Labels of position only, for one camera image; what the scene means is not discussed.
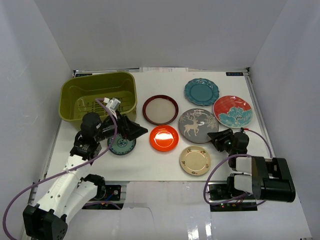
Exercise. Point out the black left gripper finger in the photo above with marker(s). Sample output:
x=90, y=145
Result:
x=135, y=132
x=127, y=124

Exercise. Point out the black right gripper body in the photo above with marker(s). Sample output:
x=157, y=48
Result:
x=225, y=144

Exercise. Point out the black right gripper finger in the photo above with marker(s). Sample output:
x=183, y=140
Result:
x=216, y=136
x=227, y=132

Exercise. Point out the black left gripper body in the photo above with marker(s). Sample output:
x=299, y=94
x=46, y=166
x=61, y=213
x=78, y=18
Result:
x=126, y=126

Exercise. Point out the grey deer plate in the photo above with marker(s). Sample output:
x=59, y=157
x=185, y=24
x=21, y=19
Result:
x=195, y=124

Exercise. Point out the dark red rimmed cream plate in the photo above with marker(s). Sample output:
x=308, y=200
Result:
x=160, y=110

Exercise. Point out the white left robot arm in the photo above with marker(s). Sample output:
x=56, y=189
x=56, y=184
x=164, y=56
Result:
x=49, y=218

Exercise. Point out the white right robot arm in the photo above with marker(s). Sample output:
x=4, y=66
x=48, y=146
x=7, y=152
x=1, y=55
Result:
x=267, y=179

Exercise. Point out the olive green plastic bin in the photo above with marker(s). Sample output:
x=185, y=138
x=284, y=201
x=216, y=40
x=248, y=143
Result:
x=78, y=96

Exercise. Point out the green blue patterned small plate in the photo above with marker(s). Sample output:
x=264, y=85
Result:
x=121, y=146

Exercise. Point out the red and teal floral plate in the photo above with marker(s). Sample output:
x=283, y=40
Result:
x=233, y=112

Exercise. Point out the cream floral plate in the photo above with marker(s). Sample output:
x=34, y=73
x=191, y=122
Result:
x=195, y=160

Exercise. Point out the orange glossy plate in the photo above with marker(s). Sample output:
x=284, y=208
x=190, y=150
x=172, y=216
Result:
x=164, y=138

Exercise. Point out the teal scalloped plate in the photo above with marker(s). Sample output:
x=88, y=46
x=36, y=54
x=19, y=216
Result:
x=201, y=92

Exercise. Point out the white paper sheets at back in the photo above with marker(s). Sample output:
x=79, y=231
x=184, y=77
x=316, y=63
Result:
x=163, y=69

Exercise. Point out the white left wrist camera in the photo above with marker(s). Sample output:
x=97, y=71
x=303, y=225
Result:
x=112, y=104

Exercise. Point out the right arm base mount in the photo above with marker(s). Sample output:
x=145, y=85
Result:
x=218, y=192

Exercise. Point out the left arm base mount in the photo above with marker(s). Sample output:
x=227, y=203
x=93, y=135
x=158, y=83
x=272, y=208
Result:
x=107, y=192

